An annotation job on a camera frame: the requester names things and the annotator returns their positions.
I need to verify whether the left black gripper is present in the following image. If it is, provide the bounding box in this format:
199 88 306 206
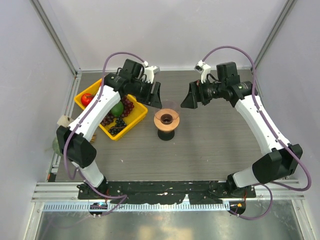
130 78 162 108

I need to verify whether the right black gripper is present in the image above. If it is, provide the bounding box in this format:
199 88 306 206
181 76 226 109

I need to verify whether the round wooden ring holder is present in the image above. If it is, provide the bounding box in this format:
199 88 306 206
153 108 180 133

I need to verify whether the clear pink cone dripper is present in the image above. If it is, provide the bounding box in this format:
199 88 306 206
154 100 180 125

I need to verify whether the yellow plastic tray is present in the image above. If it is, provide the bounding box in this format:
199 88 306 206
74 78 148 141

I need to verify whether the dark red glass carafe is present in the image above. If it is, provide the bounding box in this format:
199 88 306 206
157 129 175 141

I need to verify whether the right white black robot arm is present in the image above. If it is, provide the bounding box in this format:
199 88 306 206
180 60 303 197

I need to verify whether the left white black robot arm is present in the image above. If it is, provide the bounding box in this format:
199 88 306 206
56 59 162 199

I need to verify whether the purple grape bunch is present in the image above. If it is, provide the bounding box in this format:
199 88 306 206
121 96 134 118

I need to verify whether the dark black grape bunch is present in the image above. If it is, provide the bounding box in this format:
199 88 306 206
108 117 127 136

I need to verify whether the dark red grape bunch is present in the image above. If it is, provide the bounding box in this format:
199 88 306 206
100 113 115 127

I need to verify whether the red apple left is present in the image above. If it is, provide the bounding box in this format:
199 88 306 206
80 93 95 107

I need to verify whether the green melon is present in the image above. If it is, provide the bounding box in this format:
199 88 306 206
52 137 63 157

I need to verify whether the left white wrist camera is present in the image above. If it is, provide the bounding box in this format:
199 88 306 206
142 61 160 84

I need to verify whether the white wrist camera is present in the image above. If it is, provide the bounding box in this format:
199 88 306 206
194 60 212 84
142 61 160 84

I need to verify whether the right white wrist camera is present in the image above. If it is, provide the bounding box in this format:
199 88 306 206
194 60 212 84

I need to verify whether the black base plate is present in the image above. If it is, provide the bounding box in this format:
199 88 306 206
77 180 256 205

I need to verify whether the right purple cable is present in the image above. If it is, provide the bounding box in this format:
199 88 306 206
202 45 313 221

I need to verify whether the aluminium front rail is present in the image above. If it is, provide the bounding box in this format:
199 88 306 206
31 182 304 214

